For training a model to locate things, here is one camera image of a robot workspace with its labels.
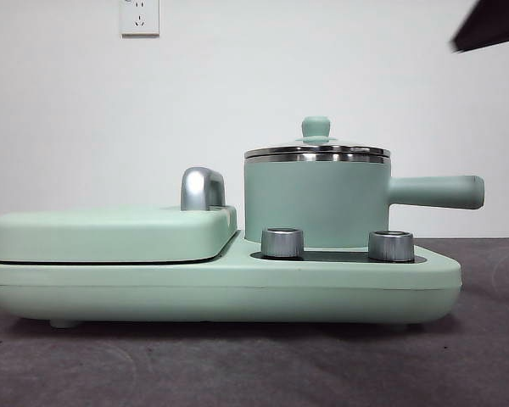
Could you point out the white wall socket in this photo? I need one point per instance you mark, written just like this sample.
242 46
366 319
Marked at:
139 19

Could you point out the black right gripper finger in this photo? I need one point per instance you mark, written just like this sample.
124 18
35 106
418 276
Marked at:
496 23

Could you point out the mint green breakfast machine base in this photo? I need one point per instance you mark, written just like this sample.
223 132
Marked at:
195 292

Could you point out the mint green hinged griddle lid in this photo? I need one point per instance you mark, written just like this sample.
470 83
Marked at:
110 233

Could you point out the glass pot lid green knob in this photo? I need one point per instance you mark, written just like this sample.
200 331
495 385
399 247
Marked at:
316 127

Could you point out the mint green steamer pot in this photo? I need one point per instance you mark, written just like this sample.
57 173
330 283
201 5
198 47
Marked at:
314 199

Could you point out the silver control knob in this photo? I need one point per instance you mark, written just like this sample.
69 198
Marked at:
391 245
282 242

